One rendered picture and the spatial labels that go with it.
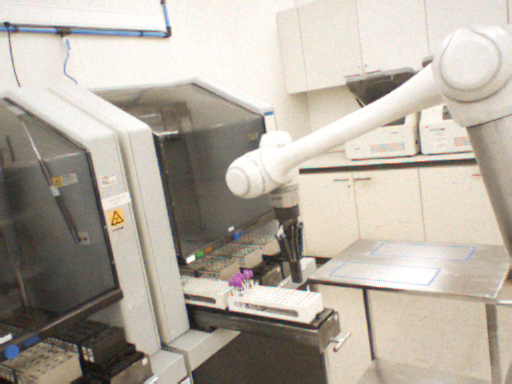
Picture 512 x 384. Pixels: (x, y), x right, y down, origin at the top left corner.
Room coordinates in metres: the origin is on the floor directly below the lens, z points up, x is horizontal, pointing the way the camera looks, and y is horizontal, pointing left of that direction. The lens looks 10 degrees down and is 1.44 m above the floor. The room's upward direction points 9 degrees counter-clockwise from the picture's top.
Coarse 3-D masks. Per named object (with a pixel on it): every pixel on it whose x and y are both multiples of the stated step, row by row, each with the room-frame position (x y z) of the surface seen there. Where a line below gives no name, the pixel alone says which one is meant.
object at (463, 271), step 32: (352, 256) 1.74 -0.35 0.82; (384, 256) 1.68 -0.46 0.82; (416, 256) 1.63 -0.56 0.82; (448, 256) 1.58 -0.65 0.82; (480, 256) 1.53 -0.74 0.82; (352, 288) 1.48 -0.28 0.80; (384, 288) 1.42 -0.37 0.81; (416, 288) 1.36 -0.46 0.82; (448, 288) 1.33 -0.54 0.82; (480, 288) 1.30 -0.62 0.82
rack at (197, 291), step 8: (184, 280) 1.65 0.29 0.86; (192, 280) 1.64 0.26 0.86; (200, 280) 1.63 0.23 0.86; (208, 280) 1.61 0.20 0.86; (184, 288) 1.57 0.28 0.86; (192, 288) 1.56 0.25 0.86; (200, 288) 1.54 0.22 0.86; (208, 288) 1.53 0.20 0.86; (216, 288) 1.52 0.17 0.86; (224, 288) 1.51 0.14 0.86; (184, 296) 1.59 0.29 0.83; (192, 296) 1.61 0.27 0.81; (200, 296) 1.61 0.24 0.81; (208, 296) 1.48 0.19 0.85; (216, 296) 1.46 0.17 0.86; (224, 296) 1.46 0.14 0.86; (200, 304) 1.51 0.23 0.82; (208, 304) 1.49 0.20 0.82; (216, 304) 1.47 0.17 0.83; (224, 304) 1.45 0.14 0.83
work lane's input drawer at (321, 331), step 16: (192, 304) 1.53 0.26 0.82; (192, 320) 1.52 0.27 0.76; (208, 320) 1.47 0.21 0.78; (224, 320) 1.43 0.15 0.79; (240, 320) 1.39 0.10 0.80; (256, 320) 1.35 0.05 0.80; (272, 320) 1.33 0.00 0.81; (288, 320) 1.29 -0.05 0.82; (320, 320) 1.26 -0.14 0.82; (336, 320) 1.31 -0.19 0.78; (272, 336) 1.32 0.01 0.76; (288, 336) 1.28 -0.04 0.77; (304, 336) 1.25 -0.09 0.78; (320, 336) 1.23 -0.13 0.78; (320, 352) 1.22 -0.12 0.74
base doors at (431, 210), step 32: (320, 192) 3.84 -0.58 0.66; (352, 192) 3.67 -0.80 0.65; (384, 192) 3.51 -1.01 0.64; (416, 192) 3.37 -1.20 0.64; (448, 192) 3.23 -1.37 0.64; (480, 192) 3.10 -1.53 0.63; (320, 224) 3.87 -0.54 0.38; (352, 224) 3.69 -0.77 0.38; (384, 224) 3.53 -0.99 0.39; (416, 224) 3.38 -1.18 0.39; (448, 224) 3.24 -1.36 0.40; (480, 224) 3.11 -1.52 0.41; (320, 256) 3.90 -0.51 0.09
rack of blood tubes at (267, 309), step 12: (252, 288) 1.47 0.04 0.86; (264, 288) 1.46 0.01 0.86; (276, 288) 1.43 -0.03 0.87; (228, 300) 1.43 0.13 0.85; (240, 300) 1.40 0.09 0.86; (252, 300) 1.37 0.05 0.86; (264, 300) 1.36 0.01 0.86; (276, 300) 1.34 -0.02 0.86; (288, 300) 1.33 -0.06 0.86; (300, 300) 1.31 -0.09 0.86; (312, 300) 1.30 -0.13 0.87; (252, 312) 1.38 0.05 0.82; (264, 312) 1.35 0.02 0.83; (276, 312) 1.38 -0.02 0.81; (288, 312) 1.37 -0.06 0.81; (300, 312) 1.27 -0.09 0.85; (312, 312) 1.28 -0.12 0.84
